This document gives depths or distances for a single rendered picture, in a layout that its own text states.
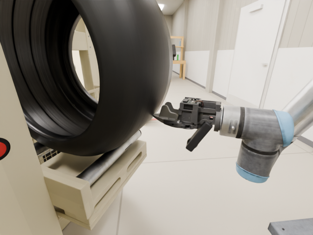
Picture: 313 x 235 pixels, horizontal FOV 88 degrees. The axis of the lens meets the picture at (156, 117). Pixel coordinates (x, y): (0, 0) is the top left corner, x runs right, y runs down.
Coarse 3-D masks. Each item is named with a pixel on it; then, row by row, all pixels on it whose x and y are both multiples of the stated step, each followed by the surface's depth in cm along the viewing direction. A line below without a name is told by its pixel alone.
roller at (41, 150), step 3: (36, 144) 58; (39, 144) 58; (36, 147) 57; (39, 147) 58; (42, 147) 59; (45, 147) 59; (36, 150) 57; (39, 150) 57; (42, 150) 59; (45, 150) 60; (36, 153) 57; (39, 153) 58
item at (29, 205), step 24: (0, 48) 28; (0, 72) 29; (0, 96) 29; (0, 120) 30; (24, 120) 33; (24, 144) 34; (0, 168) 30; (24, 168) 34; (0, 192) 31; (24, 192) 35; (0, 216) 32; (24, 216) 36; (48, 216) 42
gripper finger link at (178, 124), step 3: (165, 120) 50; (168, 120) 50; (171, 120) 50; (177, 120) 50; (165, 123) 50; (168, 123) 50; (171, 123) 49; (174, 123) 48; (177, 123) 48; (180, 123) 48; (171, 126) 49; (174, 126) 49; (177, 126) 48; (180, 126) 48; (183, 126) 48; (186, 126) 49; (189, 126) 49
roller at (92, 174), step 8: (136, 136) 66; (128, 144) 60; (112, 152) 53; (120, 152) 56; (96, 160) 49; (104, 160) 49; (112, 160) 52; (88, 168) 45; (96, 168) 46; (104, 168) 48; (80, 176) 42; (88, 176) 43; (96, 176) 45
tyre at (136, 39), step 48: (0, 0) 50; (48, 0) 60; (96, 0) 30; (144, 0) 37; (48, 48) 70; (96, 48) 33; (144, 48) 34; (48, 96) 71; (144, 96) 38; (48, 144) 52; (96, 144) 44
